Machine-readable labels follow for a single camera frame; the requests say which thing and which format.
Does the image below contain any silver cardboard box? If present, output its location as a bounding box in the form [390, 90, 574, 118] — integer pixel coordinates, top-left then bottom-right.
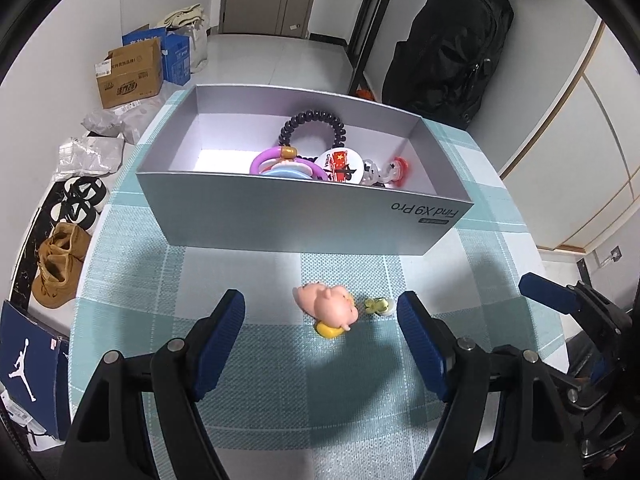
[135, 84, 475, 257]

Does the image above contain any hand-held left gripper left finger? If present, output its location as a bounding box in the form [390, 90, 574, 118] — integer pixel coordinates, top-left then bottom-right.
[57, 289, 246, 480]

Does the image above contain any clear plastic bag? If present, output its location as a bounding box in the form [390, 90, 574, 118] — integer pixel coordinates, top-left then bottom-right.
[82, 102, 166, 145]

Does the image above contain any black backpack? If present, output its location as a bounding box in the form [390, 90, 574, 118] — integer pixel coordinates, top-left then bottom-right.
[382, 0, 516, 131]

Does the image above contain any pink pig toy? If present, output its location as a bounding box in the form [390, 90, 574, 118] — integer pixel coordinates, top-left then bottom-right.
[292, 282, 358, 338]

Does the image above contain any black metal stand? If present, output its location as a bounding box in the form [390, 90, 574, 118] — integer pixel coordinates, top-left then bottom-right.
[345, 0, 401, 93]

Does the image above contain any black spiral hair tie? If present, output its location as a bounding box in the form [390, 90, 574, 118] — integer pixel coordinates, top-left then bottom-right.
[279, 108, 347, 158]

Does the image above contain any white wardrobe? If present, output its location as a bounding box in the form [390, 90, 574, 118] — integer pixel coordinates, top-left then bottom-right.
[497, 20, 640, 256]

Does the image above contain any brown cardboard box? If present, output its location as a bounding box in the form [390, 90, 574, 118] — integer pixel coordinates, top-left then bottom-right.
[92, 36, 164, 110]

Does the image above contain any blue shoe box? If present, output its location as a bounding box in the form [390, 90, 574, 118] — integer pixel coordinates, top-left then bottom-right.
[0, 300, 71, 441]

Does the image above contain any white tote bag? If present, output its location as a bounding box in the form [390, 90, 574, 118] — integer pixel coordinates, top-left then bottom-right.
[157, 4, 210, 73]

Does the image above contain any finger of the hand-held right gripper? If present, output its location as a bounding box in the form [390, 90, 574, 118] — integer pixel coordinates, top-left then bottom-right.
[518, 272, 633, 331]
[565, 350, 628, 411]

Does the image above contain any clear keychain with red base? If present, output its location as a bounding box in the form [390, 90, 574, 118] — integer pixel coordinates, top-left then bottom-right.
[387, 156, 412, 183]

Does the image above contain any tan suede boot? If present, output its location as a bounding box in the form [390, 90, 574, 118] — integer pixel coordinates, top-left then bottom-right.
[31, 245, 85, 311]
[50, 222, 93, 263]

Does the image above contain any black and white sneaker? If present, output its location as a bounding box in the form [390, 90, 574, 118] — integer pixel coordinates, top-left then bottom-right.
[50, 200, 101, 233]
[62, 176, 108, 211]

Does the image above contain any blue cardboard box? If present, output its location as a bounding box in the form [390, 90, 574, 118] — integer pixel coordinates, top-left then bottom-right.
[122, 22, 193, 86]

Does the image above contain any purple ring bracelet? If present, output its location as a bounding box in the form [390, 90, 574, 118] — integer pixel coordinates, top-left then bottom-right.
[250, 145, 326, 181]

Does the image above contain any grey plastic bag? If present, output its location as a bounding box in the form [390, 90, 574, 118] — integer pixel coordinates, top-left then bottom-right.
[54, 135, 126, 182]

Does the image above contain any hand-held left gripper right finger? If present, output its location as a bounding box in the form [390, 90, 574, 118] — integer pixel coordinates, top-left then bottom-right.
[397, 291, 583, 480]

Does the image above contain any teal checked tablecloth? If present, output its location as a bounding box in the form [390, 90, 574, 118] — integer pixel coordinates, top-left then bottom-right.
[67, 89, 571, 480]

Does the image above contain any small yellow-green charm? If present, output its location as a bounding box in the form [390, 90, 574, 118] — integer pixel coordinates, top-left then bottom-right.
[364, 297, 395, 317]

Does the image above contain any white round pin badge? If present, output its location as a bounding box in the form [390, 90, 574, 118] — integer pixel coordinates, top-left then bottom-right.
[312, 149, 362, 185]

